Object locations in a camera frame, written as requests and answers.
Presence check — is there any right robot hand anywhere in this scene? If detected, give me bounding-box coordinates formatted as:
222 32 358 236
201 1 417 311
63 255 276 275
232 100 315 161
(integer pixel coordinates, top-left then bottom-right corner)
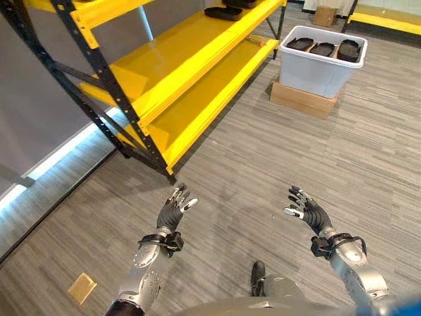
284 185 333 236

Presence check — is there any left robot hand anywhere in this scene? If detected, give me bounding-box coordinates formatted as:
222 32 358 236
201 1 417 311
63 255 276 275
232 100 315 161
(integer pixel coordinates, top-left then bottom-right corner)
156 182 199 232

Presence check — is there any flat cardboard box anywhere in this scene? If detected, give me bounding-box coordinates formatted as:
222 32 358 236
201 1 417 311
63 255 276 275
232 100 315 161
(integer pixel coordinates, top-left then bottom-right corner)
269 80 340 119

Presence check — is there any yellow black metal shelf rack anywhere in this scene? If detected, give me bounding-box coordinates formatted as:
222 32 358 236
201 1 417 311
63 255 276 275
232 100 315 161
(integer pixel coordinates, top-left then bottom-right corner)
0 0 287 184

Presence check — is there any white plastic box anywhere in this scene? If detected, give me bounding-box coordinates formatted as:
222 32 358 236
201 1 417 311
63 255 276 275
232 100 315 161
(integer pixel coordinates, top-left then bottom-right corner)
278 25 368 99

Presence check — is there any small brown cardboard box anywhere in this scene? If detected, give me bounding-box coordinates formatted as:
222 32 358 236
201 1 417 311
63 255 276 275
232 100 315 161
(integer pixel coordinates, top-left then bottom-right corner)
312 5 339 28

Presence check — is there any silver robot torso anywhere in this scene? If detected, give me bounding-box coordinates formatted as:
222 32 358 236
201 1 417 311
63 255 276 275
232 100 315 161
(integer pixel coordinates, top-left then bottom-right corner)
170 296 421 316

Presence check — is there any small cardboard piece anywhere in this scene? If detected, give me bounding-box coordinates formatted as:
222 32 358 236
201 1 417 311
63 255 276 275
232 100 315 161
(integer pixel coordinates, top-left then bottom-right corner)
67 272 98 307

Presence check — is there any black sole-shaped part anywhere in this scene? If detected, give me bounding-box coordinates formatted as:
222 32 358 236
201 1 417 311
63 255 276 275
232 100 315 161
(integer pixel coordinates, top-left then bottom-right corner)
336 39 362 63
222 0 260 9
203 6 243 22
309 41 336 57
285 37 314 51

